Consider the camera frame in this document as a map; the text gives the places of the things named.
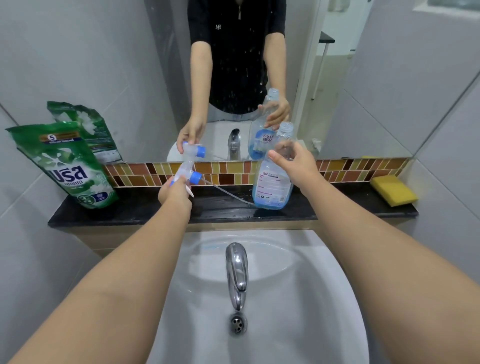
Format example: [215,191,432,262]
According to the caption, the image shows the person's right hand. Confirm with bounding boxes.
[267,140,323,198]

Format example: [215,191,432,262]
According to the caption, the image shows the person's left hand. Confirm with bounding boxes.
[157,174,193,219]

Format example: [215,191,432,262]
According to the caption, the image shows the white blue spray trigger head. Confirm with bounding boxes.
[168,159,260,207]

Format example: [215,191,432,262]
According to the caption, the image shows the clear hand soap bottle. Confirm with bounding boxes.
[251,121,295,210]

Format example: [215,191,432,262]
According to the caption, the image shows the green detergent refill pouch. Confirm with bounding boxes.
[5,121,119,210]

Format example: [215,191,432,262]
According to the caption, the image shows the person's left forearm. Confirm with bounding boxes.
[7,204,192,364]

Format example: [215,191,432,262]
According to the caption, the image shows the person's right forearm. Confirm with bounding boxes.
[299,179,480,364]

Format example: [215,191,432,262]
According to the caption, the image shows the black stone ledge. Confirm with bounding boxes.
[47,181,419,229]

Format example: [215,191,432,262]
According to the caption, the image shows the brown mosaic tile strip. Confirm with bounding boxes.
[101,157,412,187]

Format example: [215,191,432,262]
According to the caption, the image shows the chrome faucet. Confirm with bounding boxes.
[225,242,249,312]

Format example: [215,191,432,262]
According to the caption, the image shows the yellow sponge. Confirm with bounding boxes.
[370,174,419,208]

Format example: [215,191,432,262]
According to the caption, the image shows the white ceramic sink basin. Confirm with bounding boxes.
[146,229,370,364]

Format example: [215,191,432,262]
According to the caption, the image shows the chrome sink drain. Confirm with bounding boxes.
[228,312,248,336]

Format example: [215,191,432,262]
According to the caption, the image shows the wall mirror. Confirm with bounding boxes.
[0,0,480,164]

